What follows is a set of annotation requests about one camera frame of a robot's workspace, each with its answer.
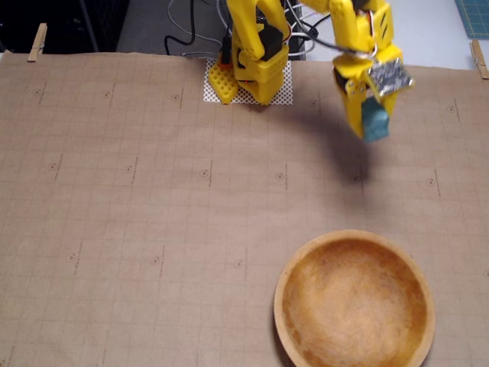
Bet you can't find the green cutting mat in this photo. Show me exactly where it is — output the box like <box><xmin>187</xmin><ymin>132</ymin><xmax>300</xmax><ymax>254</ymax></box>
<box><xmin>455</xmin><ymin>0</ymin><xmax>489</xmax><ymax>38</ymax></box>

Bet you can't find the camera circuit board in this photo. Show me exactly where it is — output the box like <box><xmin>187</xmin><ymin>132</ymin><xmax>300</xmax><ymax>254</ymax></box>
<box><xmin>367</xmin><ymin>57</ymin><xmax>416</xmax><ymax>97</ymax></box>

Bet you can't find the wooden clothespin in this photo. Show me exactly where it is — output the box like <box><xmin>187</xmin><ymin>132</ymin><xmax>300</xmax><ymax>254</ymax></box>
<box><xmin>27</xmin><ymin>22</ymin><xmax>48</xmax><ymax>63</ymax></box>
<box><xmin>469</xmin><ymin>39</ymin><xmax>489</xmax><ymax>80</ymax></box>

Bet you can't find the brown gridded wrapping paper sheet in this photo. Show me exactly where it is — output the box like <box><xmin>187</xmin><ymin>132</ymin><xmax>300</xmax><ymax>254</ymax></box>
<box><xmin>0</xmin><ymin>51</ymin><xmax>489</xmax><ymax>367</ymax></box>

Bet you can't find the blue wooden block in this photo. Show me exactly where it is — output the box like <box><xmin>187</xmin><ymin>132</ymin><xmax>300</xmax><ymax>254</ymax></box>
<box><xmin>361</xmin><ymin>96</ymin><xmax>391</xmax><ymax>143</ymax></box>

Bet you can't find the black cable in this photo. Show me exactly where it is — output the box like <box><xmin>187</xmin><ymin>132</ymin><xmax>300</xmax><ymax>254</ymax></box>
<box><xmin>164</xmin><ymin>0</ymin><xmax>230</xmax><ymax>57</ymax></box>

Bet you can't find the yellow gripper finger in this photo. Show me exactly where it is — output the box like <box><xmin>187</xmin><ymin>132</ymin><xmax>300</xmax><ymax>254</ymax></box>
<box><xmin>341</xmin><ymin>81</ymin><xmax>370</xmax><ymax>141</ymax></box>
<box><xmin>381</xmin><ymin>91</ymin><xmax>400</xmax><ymax>118</ymax></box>

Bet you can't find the round wooden bowl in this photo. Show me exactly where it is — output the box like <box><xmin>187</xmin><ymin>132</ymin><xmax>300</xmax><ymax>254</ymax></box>
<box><xmin>273</xmin><ymin>229</ymin><xmax>436</xmax><ymax>367</ymax></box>

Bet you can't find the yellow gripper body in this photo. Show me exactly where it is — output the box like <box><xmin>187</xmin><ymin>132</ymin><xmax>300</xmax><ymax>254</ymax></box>
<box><xmin>332</xmin><ymin>44</ymin><xmax>404</xmax><ymax>88</ymax></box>

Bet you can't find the yellow waffle table clamp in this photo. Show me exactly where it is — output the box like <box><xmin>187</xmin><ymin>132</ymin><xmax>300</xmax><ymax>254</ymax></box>
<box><xmin>208</xmin><ymin>60</ymin><xmax>240</xmax><ymax>105</ymax></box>

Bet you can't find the grey cable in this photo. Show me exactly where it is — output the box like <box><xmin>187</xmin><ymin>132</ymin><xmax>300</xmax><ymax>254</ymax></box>
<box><xmin>167</xmin><ymin>0</ymin><xmax>230</xmax><ymax>57</ymax></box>

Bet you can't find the white perforated mat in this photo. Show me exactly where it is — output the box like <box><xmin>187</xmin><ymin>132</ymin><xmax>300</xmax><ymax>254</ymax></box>
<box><xmin>202</xmin><ymin>57</ymin><xmax>294</xmax><ymax>106</ymax></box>

